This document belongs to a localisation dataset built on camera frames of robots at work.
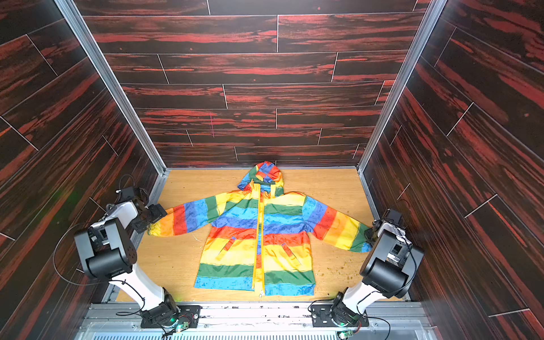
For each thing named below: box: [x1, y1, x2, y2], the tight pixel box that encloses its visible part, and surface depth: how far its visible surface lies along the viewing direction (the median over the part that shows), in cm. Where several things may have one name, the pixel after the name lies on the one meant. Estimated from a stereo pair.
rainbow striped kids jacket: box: [148, 161, 373, 297], surface depth 96 cm
